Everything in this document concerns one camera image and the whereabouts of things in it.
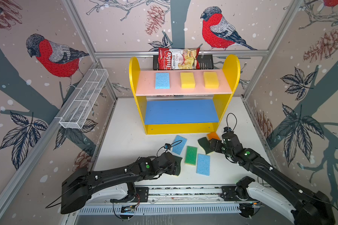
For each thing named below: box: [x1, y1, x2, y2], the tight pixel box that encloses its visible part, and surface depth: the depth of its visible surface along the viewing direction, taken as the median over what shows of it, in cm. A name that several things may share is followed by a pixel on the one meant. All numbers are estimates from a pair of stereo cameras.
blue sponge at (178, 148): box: [171, 135, 188, 156], surface depth 92 cm
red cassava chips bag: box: [157, 47, 201, 71], surface depth 90 cm
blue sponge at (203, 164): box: [196, 153, 211, 177], surface depth 85 cm
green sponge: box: [184, 145, 198, 166], surface depth 88 cm
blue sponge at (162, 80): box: [154, 72, 170, 90], surface depth 73 cm
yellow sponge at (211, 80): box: [203, 71, 220, 90], surface depth 72 cm
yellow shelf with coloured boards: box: [128, 54, 241, 135], surface depth 76 cm
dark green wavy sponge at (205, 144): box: [197, 136, 215, 155], surface depth 94 cm
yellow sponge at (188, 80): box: [180, 72, 196, 90], surface depth 71 cm
